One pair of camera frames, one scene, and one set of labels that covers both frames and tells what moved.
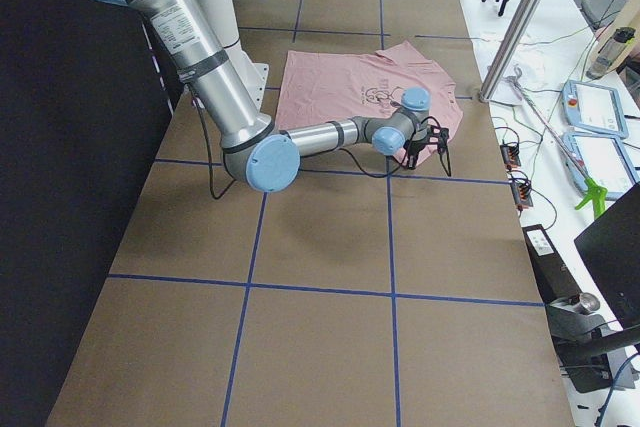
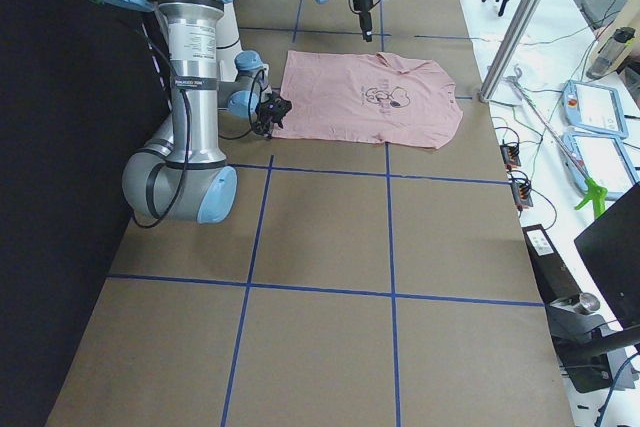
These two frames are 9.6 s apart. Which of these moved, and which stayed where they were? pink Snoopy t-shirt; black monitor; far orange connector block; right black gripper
Moved: right black gripper
Stayed: pink Snoopy t-shirt; black monitor; far orange connector block
